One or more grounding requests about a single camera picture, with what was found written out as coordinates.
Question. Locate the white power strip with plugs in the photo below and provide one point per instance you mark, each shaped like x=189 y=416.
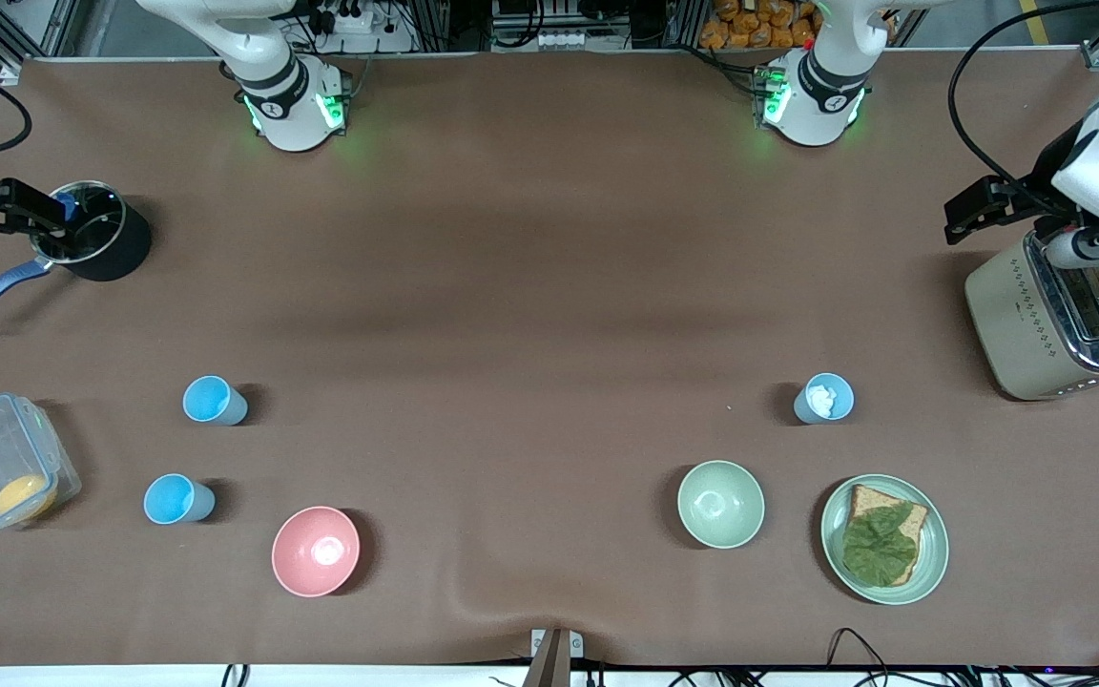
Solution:
x=349 y=17

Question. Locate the brown bread slice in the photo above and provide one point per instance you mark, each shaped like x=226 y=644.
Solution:
x=912 y=520

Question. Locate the beige steel toaster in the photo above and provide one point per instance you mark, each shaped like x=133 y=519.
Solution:
x=1012 y=324

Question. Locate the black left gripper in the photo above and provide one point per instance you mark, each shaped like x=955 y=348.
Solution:
x=1032 y=198

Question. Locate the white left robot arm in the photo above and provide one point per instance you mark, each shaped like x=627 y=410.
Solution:
x=821 y=91

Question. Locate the bag of orange snacks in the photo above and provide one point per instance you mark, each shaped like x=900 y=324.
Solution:
x=759 y=24

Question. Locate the blue plastic cup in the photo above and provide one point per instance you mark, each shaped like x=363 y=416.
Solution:
x=826 y=398
x=211 y=397
x=171 y=499

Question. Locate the green lettuce leaf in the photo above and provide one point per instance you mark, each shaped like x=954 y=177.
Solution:
x=879 y=549

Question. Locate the orange round food piece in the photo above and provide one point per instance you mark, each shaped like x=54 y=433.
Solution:
x=23 y=494

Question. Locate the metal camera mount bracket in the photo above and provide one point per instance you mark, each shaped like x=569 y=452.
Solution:
x=554 y=658

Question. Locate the pale green bowl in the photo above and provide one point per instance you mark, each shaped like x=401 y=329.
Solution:
x=720 y=504

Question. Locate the pink bowl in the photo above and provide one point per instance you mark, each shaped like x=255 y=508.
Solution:
x=315 y=551

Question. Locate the pale green plate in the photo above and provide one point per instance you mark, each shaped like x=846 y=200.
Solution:
x=931 y=544

